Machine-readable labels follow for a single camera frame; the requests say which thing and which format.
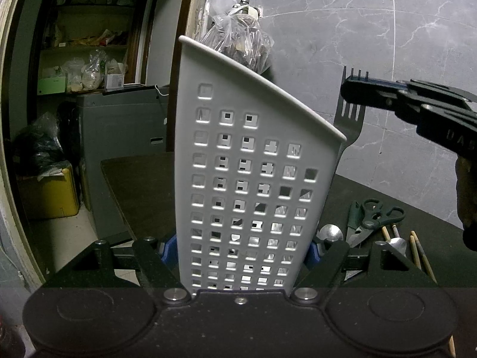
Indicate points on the clear bags of food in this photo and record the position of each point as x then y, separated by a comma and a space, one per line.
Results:
87, 72

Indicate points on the wooden door frame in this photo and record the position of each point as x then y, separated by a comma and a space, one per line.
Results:
15, 156

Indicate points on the grey cabinet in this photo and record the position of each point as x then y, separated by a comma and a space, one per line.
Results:
123, 149

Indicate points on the metal fork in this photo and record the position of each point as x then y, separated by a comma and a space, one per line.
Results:
348, 126

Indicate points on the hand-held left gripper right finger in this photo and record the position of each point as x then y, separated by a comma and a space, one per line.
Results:
312, 257

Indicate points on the black trash bag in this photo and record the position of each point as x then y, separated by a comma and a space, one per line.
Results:
39, 145

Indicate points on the wall faucet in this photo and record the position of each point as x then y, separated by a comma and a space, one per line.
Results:
246, 5

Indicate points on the yellow box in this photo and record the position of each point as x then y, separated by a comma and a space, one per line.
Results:
50, 194

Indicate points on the clear hanging plastic bag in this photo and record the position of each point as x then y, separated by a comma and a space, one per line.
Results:
242, 41

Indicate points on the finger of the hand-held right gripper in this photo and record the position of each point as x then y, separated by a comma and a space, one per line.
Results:
367, 93

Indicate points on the person's right hand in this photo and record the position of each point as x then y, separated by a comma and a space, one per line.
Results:
467, 194

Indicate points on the white perforated utensil basket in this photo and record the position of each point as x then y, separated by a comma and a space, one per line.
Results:
242, 156

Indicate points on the green box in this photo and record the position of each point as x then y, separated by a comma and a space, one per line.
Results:
53, 85

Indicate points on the white labelled box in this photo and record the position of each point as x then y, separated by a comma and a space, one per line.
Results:
114, 81

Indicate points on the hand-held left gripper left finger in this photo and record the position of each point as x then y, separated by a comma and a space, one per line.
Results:
168, 253

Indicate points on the wooden shelf cupboard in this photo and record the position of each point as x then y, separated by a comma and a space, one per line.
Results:
93, 26

